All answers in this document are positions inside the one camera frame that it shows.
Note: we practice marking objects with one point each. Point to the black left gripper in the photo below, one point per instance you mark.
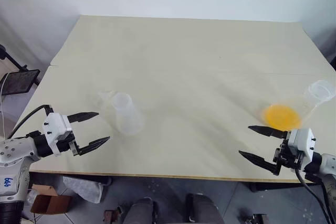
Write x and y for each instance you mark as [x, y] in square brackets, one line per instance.
[65, 144]

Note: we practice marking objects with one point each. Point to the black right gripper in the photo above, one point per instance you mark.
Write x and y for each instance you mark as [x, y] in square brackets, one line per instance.
[287, 157]

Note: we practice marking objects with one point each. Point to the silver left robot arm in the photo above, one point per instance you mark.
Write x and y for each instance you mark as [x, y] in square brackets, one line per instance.
[14, 150]

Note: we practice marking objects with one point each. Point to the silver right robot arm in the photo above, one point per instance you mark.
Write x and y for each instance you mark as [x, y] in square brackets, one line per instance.
[324, 165]

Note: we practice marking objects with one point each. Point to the large flask with orange liquid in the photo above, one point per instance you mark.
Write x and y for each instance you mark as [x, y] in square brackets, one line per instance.
[282, 116]

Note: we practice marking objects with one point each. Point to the small translucent plastic flask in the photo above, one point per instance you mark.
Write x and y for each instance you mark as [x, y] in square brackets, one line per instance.
[127, 117]

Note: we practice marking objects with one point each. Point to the crumpled white plastic sheet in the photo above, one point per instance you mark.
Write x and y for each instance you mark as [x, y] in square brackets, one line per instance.
[84, 188]

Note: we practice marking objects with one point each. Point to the brown cardboard box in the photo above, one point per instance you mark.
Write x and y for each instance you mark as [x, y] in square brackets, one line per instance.
[50, 201]

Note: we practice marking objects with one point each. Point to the black tablet screen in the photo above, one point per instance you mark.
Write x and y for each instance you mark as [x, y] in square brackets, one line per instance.
[19, 82]

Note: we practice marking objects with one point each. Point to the dark rounded grey shape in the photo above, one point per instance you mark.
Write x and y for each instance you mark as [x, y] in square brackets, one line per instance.
[140, 212]
[203, 209]

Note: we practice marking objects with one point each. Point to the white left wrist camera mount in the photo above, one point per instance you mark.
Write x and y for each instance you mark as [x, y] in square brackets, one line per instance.
[56, 125]

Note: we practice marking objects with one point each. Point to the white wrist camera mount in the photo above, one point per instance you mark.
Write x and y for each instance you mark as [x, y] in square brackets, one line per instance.
[302, 140]
[56, 125]

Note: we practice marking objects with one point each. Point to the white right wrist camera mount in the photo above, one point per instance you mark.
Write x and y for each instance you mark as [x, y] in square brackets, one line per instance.
[302, 140]

